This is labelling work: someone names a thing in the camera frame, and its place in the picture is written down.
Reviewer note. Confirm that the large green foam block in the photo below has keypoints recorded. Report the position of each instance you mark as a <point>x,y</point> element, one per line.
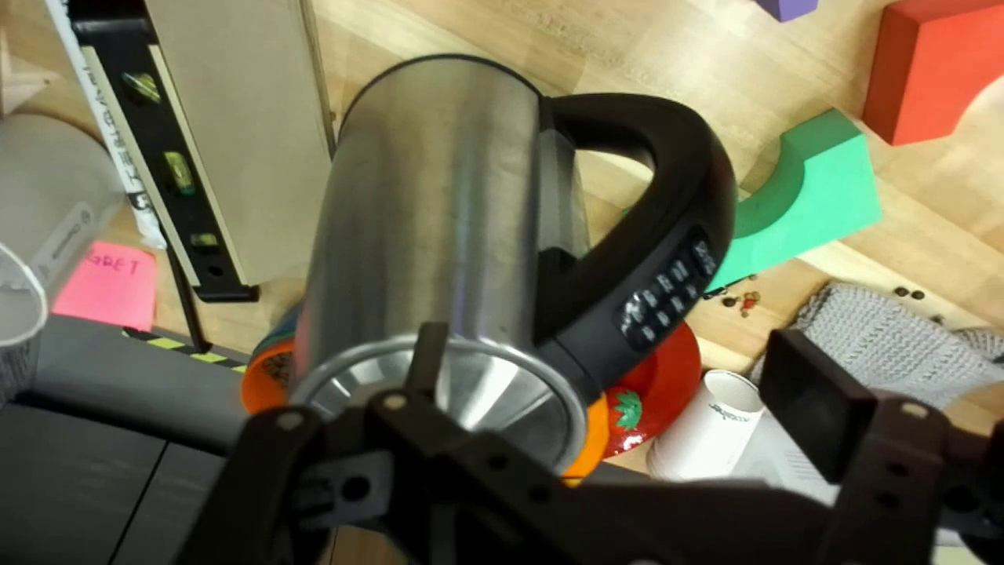
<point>827,198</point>

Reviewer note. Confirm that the black spirit level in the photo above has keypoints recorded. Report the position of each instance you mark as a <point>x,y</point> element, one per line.
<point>166,169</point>

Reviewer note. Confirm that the grey knitted cloth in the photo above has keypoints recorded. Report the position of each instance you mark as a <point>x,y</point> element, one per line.
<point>898,342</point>

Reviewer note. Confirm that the black plastic bin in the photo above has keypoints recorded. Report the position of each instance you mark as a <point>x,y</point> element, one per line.
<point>84,491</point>

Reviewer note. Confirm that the red foam block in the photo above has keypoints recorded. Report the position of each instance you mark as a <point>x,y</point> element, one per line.
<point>929,73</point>

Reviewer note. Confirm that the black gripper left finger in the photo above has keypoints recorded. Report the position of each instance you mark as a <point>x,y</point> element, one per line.
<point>427,363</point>

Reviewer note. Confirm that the stainless steel electric kettle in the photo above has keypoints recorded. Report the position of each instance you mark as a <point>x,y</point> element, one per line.
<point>440,210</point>

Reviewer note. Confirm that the purple foam block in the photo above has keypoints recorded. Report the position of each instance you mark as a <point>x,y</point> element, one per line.
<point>787,9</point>

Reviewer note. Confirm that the orange pumpkin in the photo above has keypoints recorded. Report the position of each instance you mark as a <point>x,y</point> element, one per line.
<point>592,441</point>

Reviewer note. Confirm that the red plate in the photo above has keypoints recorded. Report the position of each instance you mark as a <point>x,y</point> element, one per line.
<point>662,382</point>

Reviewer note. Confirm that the pink sticky note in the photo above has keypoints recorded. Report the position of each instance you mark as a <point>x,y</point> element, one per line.
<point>106,288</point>

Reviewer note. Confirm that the white paper roll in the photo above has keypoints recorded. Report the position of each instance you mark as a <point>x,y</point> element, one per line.
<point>711,427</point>

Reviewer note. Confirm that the translucent measuring cup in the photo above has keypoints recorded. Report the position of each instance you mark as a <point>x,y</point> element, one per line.
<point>52,198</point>

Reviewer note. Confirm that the beige cardboard sheet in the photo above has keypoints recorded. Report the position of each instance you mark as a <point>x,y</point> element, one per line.
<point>245,127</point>

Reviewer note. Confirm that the yellow black hazard tape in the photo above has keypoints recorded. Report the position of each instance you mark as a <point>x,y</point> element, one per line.
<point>194,349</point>

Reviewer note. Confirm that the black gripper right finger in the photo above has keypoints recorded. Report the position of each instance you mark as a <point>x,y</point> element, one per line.
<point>818,402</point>

